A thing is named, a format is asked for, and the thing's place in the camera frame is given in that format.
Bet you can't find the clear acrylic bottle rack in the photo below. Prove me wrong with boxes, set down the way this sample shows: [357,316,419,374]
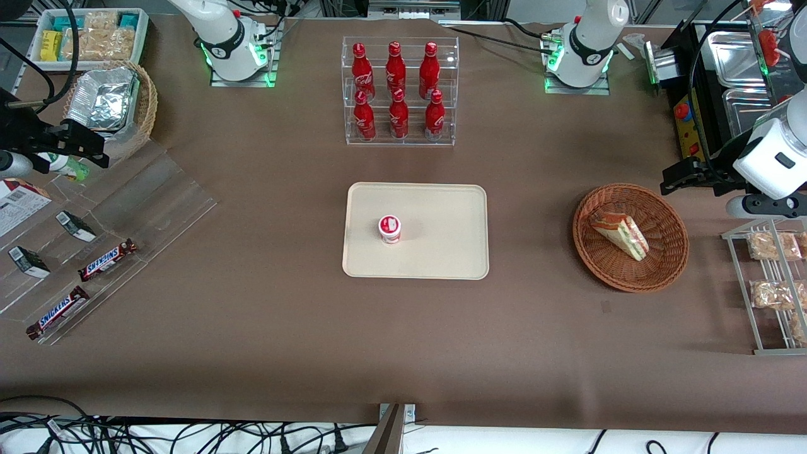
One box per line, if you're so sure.
[341,36,460,147]

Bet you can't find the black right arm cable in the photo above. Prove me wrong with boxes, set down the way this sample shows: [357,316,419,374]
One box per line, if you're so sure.
[0,0,79,114]

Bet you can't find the clear acrylic display stand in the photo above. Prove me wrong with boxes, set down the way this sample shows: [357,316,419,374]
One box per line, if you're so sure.
[0,139,218,346]

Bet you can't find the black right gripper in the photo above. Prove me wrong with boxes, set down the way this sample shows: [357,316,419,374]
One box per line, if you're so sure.
[0,88,110,174]

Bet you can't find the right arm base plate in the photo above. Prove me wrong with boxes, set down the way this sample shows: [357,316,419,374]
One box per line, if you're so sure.
[210,19,282,88]

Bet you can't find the silver foil pack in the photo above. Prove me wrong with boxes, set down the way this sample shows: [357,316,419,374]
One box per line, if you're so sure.
[66,68,139,132]

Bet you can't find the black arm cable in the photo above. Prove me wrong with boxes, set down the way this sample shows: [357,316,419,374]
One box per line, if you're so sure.
[690,0,757,183]
[0,0,79,114]

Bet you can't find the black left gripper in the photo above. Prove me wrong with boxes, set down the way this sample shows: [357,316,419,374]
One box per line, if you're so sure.
[660,156,750,196]

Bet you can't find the beige plastic tray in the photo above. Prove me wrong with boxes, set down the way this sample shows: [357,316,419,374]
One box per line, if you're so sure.
[342,182,490,280]

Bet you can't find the black cable tangle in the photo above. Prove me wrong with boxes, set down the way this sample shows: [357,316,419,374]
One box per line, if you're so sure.
[0,396,379,454]

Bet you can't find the triangle sandwich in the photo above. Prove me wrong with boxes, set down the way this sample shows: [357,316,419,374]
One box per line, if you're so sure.
[589,211,650,262]

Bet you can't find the silver box with green light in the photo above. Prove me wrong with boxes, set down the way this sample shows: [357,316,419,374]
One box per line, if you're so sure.
[643,41,678,86]

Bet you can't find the steel warmer tray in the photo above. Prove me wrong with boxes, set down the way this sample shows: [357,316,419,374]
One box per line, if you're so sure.
[722,88,798,136]
[706,30,767,89]

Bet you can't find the green white small bottle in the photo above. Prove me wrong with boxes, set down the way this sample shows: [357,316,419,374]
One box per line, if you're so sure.
[37,151,90,182]

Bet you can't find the red cola bottle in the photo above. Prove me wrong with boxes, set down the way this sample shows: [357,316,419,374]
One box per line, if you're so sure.
[419,42,440,100]
[424,90,446,141]
[353,90,377,141]
[389,88,409,139]
[386,41,407,95]
[351,42,376,102]

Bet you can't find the tan wicker basket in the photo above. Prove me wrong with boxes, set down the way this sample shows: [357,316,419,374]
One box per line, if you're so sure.
[62,60,158,161]

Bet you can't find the black food warmer appliance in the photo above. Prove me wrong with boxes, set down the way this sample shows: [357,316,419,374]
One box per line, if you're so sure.
[662,19,807,165]

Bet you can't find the small black white box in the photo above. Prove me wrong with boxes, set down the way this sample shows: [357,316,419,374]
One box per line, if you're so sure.
[55,211,97,243]
[8,246,51,279]

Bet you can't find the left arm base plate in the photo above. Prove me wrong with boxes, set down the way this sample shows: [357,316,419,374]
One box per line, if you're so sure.
[543,28,611,95]

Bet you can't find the grey wire rack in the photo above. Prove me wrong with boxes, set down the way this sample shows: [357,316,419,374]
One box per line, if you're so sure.
[721,218,807,356]

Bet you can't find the yellow snack pack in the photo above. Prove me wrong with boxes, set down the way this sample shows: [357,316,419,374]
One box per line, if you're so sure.
[40,30,64,62]

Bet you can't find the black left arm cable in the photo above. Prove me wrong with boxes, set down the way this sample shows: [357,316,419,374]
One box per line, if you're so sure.
[690,0,757,183]

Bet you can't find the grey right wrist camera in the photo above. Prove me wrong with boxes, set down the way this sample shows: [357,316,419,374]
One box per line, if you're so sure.
[0,150,33,178]

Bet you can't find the clear cracker bag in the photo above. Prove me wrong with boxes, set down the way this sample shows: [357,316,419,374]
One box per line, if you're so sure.
[62,11,136,62]

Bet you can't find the brown round wicker basket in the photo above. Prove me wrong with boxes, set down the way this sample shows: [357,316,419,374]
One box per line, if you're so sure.
[572,183,690,293]

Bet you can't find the red sausage on stick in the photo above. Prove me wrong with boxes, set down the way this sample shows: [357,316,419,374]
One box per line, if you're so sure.
[760,28,782,67]

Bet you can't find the white plastic bin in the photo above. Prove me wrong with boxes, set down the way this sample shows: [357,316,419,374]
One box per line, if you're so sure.
[28,8,150,71]

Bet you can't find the printed white carton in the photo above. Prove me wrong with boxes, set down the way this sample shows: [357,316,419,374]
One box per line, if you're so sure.
[0,178,53,238]

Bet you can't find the metal table bracket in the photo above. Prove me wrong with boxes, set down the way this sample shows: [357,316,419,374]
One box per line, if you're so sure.
[369,404,417,454]

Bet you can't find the Snickers chocolate bar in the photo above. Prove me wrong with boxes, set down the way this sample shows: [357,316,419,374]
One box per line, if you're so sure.
[78,238,138,282]
[26,286,91,341]

